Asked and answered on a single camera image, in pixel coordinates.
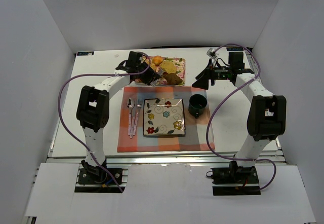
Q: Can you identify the yellow bread slice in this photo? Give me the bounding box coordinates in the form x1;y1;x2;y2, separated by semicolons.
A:
159;60;177;73

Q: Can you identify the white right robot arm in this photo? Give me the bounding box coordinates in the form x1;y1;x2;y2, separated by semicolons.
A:
192;49;287;168

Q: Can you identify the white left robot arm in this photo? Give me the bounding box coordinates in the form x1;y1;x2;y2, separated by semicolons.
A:
76;51;164;174

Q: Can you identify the small golden bread roll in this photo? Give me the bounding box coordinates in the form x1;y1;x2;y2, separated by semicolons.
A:
151;55;165;66

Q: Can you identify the brown chocolate muffin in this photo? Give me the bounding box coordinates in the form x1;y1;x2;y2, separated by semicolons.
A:
164;73;183;86

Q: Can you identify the floral serving tray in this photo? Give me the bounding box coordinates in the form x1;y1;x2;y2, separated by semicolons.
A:
150;55;186;86

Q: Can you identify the dark green mug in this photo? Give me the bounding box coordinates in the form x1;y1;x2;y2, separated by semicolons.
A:
188;94;208;119

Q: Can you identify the square floral plate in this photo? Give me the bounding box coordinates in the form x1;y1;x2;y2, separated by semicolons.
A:
143;98;186;137

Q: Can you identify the checkered orange placemat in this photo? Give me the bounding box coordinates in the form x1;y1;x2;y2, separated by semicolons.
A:
115;86;215;153

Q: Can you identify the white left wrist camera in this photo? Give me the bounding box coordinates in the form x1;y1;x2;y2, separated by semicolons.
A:
149;80;158;87

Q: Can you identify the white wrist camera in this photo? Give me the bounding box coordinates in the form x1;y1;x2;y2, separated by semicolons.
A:
149;80;158;87
207;48;219;60

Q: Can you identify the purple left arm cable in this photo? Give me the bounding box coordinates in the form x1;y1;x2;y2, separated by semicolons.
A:
58;53;152;193

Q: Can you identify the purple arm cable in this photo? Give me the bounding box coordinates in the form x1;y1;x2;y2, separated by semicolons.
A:
58;53;152;193
205;43;277;191

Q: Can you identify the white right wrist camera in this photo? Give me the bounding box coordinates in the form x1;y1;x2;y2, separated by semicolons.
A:
207;48;219;60

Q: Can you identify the silver fork pink handle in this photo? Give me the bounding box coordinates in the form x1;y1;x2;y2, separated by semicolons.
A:
132;97;143;136

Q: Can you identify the silver spoon pink handle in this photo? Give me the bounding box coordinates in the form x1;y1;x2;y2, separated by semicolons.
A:
127;97;135;138

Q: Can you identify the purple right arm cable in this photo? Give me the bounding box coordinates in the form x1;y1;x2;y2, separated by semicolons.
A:
205;43;277;191

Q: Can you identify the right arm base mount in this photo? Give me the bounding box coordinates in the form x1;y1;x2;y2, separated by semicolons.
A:
206;161;261;196

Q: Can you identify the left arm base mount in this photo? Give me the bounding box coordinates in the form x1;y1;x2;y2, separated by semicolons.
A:
74;160;127;194

